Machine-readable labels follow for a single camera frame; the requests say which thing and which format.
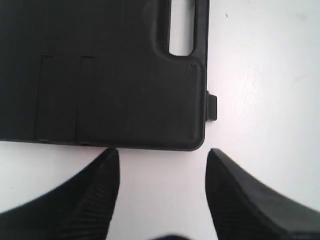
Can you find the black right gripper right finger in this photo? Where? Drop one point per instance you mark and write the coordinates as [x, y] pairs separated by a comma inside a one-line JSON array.
[[243, 208]]

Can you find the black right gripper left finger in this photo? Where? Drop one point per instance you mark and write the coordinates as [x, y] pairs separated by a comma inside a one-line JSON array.
[[79, 209]]

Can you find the black plastic tool case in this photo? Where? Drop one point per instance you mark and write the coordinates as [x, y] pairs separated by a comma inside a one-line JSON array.
[[100, 73]]

